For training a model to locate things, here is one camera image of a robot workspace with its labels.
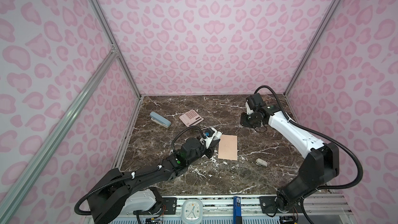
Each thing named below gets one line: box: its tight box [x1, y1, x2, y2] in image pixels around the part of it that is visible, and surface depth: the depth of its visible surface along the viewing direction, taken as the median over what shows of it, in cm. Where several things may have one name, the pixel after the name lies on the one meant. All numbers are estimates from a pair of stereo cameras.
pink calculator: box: [179, 109, 205, 128], surface depth 106 cm
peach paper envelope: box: [217, 134, 238, 161], surface depth 94 cm
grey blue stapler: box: [149, 111, 172, 129], surface depth 104 cm
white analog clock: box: [180, 198, 204, 224], surface depth 71 cm
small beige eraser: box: [255, 158, 268, 167], surface depth 86 cm
